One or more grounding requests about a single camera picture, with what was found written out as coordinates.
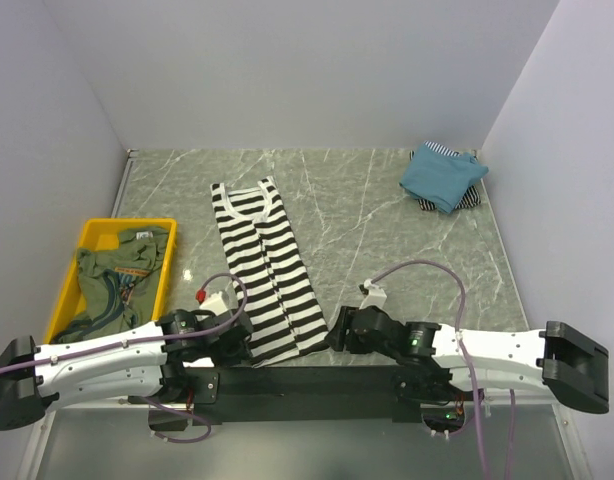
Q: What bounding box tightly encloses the black white striped garment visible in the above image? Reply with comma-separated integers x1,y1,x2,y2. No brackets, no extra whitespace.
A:
211,177,328,366

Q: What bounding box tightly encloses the teal ribbed tank top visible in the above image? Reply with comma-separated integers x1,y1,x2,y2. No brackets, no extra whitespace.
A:
399,142,489,214

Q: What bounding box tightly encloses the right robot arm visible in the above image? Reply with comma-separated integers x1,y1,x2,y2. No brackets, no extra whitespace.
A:
326,306,609,414

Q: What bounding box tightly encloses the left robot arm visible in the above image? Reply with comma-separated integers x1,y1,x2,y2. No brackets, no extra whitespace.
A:
0,309,253,431

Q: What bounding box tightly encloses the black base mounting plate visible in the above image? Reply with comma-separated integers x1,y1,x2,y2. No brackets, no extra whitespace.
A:
176,365,473,425

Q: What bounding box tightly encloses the olive green garment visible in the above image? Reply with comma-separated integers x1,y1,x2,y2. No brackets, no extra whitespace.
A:
51,225,169,344

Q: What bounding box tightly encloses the dark striped folded garment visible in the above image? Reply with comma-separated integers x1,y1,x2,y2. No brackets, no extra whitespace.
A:
418,185,481,212

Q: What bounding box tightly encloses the yellow plastic bin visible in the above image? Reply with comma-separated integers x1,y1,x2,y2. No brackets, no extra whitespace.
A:
45,218,177,344

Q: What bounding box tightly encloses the blue white striped folded garment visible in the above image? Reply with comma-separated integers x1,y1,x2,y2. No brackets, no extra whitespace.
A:
425,141,460,157

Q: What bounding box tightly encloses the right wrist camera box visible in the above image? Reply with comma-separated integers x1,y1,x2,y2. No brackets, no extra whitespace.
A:
359,279,387,309

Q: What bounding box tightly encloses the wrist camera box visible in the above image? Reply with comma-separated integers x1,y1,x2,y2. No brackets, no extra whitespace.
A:
196,290,230,316
359,279,387,309

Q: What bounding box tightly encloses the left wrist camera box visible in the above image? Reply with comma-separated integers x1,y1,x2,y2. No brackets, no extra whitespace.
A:
196,290,230,316

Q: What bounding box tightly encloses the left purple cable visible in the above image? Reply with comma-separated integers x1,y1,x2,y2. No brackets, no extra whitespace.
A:
0,271,250,444

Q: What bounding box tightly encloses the aluminium rail frame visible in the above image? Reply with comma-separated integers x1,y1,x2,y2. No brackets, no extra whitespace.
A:
49,390,571,424

